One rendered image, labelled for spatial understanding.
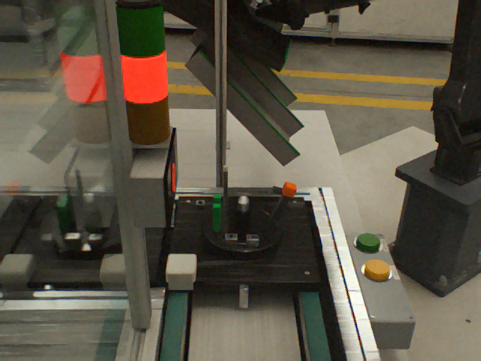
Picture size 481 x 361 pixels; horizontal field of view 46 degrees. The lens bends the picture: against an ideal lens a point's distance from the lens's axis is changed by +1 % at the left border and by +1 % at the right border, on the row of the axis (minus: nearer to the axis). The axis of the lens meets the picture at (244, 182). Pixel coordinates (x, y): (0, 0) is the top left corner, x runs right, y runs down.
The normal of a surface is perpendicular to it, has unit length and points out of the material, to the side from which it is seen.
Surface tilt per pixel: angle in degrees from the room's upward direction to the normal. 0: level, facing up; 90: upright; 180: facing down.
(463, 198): 0
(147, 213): 90
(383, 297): 0
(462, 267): 90
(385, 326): 90
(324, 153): 0
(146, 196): 90
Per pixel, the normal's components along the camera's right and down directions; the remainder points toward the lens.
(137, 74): -0.07, 0.53
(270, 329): 0.02, -0.85
